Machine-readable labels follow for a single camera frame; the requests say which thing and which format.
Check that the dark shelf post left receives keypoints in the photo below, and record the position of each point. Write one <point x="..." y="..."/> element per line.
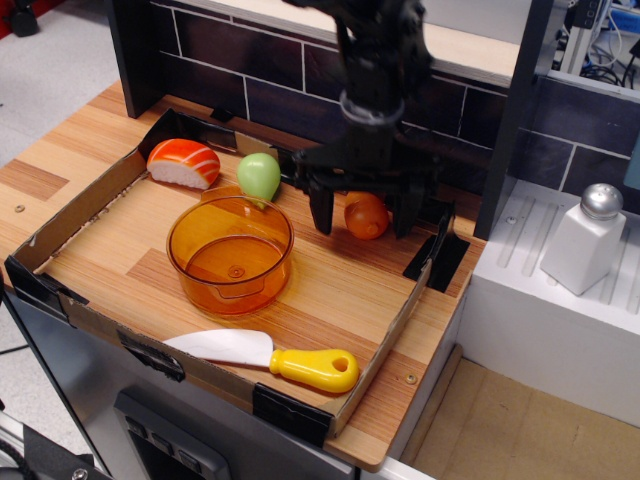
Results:
<point x="138" y="56"/>

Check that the toy knife yellow handle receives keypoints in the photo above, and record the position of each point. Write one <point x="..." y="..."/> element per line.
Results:
<point x="330" y="370"/>

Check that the dark shelf post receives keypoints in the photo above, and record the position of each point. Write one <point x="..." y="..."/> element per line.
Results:
<point x="138" y="56"/>
<point x="533" y="63"/>

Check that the dark shelf post right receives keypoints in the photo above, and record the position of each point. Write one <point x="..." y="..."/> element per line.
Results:
<point x="533" y="63"/>

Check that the white toy sink counter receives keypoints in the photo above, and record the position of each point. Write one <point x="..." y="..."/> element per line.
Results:
<point x="521" y="323"/>

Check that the orange toy carrot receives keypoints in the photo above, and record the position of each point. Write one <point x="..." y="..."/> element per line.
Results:
<point x="365" y="215"/>

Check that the white salt shaker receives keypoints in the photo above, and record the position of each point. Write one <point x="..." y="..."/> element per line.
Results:
<point x="583" y="246"/>

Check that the toy salmon sushi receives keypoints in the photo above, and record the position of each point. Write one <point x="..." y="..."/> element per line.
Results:
<point x="184" y="162"/>

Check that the transparent orange plastic pot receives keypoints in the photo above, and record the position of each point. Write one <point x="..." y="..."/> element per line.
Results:
<point x="231" y="257"/>

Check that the green toy pear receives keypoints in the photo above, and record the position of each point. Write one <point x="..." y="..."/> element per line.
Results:
<point x="259" y="176"/>

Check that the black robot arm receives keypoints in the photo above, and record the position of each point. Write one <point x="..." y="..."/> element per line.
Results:
<point x="385" y="60"/>

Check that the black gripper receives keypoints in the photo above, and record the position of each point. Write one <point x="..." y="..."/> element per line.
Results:
<point x="365" y="158"/>

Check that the toy oven front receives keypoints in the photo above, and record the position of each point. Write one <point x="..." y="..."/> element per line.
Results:
<point x="164" y="450"/>

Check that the light wooden shelf board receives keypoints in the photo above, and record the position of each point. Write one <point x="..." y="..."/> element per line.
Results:
<point x="477" y="40"/>

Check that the cardboard fence with black tape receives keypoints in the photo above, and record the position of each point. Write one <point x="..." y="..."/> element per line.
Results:
<point x="101" y="265"/>

